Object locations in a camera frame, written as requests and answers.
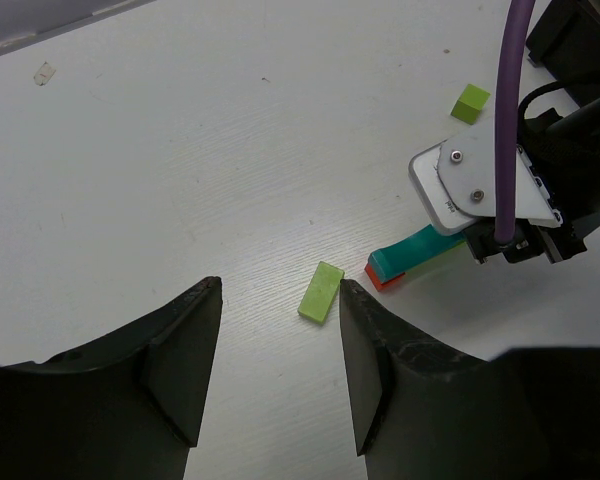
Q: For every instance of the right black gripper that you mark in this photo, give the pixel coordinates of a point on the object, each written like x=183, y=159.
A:
x=564, y=151

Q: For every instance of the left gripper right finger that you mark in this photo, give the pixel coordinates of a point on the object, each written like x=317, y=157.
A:
x=422, y=409

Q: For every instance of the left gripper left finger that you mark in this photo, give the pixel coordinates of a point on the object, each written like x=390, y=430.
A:
x=127, y=405

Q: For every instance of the small green cube block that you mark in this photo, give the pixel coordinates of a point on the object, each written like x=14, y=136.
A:
x=470, y=104

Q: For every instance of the teal arch block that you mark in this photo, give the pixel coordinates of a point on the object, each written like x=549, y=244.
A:
x=418, y=248

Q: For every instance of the flat green block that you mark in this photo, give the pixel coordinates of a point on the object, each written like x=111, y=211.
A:
x=320, y=293

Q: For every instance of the small tape scrap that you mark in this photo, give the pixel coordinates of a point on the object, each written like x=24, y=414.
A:
x=44, y=74

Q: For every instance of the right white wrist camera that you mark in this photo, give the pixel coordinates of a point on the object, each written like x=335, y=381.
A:
x=455, y=181

